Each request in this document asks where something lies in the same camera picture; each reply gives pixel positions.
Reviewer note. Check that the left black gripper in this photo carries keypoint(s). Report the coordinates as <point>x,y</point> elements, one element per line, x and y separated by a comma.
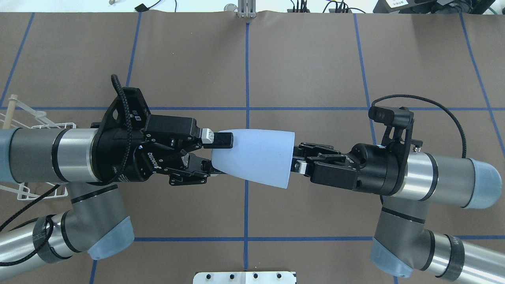
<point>115,157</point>

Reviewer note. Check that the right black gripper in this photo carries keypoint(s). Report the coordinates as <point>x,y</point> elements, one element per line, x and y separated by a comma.
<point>375,170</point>

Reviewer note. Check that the light blue plastic cup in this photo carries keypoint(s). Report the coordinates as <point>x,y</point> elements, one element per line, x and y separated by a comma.
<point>257,155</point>

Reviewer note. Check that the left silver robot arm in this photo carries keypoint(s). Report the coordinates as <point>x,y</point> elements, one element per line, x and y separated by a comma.
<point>71,177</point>

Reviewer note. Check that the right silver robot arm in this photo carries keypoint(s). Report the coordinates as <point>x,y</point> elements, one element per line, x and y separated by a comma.
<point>409,185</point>

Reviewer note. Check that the white plate with holes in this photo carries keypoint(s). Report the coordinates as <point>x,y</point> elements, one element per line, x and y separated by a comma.
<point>246,277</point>

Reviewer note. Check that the black device top right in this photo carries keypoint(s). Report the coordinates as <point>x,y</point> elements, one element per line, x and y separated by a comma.
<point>476,7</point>

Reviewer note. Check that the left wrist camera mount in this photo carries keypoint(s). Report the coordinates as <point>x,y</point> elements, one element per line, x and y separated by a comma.
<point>128,108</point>

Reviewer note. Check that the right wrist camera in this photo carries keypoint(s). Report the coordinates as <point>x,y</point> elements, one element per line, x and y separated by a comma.
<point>399,126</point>

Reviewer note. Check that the silver metal bracket top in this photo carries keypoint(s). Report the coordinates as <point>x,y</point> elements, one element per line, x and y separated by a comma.
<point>246,9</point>

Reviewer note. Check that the black connector with cable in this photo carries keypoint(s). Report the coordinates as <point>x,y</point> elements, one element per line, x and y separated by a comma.
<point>142,7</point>

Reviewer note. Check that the wooden dowel rack post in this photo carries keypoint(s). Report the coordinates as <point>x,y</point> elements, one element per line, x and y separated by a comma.
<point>12,103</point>

